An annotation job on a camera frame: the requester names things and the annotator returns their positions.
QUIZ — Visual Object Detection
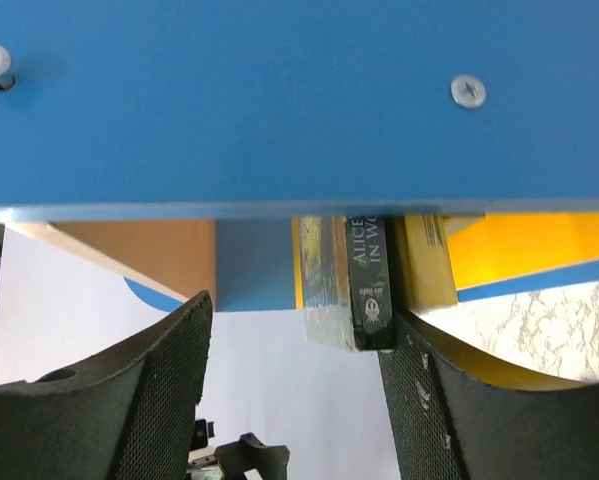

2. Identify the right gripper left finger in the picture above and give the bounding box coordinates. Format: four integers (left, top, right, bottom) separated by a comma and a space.
0, 292, 213, 479

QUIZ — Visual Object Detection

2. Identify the yellow book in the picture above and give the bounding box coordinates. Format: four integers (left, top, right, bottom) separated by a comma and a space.
393, 214, 458, 312

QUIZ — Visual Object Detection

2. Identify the blue pink yellow bookshelf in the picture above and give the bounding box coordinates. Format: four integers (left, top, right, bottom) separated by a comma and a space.
0, 1, 599, 311

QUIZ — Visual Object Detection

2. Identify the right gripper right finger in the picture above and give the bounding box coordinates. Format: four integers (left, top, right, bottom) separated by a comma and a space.
379, 311, 599, 479

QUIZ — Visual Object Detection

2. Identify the green Alice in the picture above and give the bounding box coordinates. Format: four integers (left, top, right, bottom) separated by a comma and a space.
298, 214, 398, 354

